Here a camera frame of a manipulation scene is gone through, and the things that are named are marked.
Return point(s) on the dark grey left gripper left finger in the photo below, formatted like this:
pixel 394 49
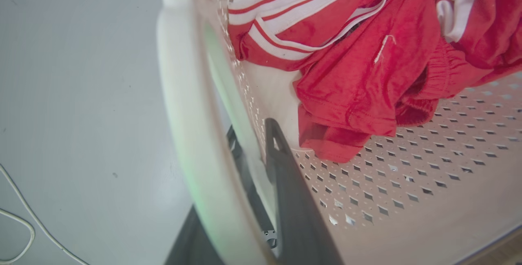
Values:
pixel 248 183

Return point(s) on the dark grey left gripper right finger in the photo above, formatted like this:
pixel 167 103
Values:
pixel 297 216

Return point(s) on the white perforated plastic laundry basket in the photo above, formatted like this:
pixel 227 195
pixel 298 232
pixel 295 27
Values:
pixel 408 199

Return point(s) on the plain red garment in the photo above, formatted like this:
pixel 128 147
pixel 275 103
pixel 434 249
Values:
pixel 367 81

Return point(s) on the red garment with white stripes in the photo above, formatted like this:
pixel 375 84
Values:
pixel 293 16

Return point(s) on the red and white garment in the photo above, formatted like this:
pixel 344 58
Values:
pixel 485 12

